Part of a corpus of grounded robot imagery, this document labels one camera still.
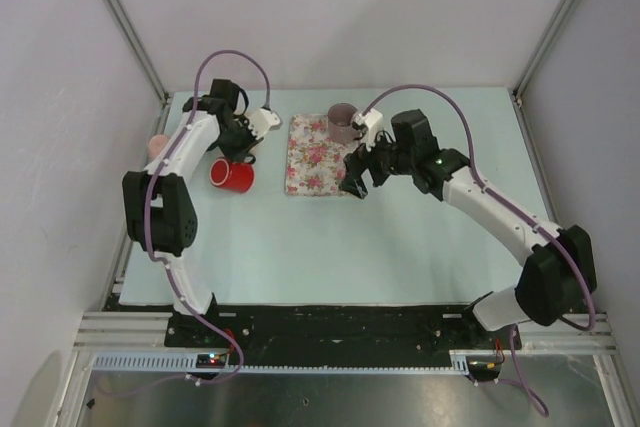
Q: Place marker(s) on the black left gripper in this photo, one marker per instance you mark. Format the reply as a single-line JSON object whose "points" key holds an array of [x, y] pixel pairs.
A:
{"points": [[240, 154]]}

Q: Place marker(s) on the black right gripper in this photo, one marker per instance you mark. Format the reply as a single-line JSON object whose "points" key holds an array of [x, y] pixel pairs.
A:
{"points": [[354, 165]]}

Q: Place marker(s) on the purple mug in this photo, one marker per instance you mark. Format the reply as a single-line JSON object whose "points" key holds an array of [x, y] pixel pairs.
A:
{"points": [[339, 123]]}

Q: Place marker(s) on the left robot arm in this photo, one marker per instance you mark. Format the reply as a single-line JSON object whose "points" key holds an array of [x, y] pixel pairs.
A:
{"points": [[160, 214]]}

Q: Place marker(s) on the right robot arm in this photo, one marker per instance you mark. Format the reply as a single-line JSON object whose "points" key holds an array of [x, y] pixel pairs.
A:
{"points": [[558, 271]]}

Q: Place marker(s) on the pink ceramic mug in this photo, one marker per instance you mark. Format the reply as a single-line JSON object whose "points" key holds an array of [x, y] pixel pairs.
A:
{"points": [[156, 145]]}

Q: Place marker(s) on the floral pattern tray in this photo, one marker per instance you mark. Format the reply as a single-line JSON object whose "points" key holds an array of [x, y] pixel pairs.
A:
{"points": [[314, 161]]}

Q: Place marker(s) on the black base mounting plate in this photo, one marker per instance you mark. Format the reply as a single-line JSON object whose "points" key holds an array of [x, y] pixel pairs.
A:
{"points": [[253, 326]]}

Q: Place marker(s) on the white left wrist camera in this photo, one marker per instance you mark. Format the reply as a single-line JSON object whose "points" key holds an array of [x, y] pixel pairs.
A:
{"points": [[262, 121]]}

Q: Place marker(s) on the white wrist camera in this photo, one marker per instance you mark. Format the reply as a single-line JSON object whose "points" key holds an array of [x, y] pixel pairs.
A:
{"points": [[367, 124], [262, 121]]}

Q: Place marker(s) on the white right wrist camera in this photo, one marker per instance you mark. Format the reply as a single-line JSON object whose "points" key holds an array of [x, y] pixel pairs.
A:
{"points": [[367, 124]]}

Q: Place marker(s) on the grey slotted cable duct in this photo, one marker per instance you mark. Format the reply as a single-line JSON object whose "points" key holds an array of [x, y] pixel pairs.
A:
{"points": [[213, 363]]}

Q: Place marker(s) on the aluminium frame rail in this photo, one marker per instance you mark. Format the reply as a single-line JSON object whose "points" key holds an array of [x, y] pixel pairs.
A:
{"points": [[146, 331]]}

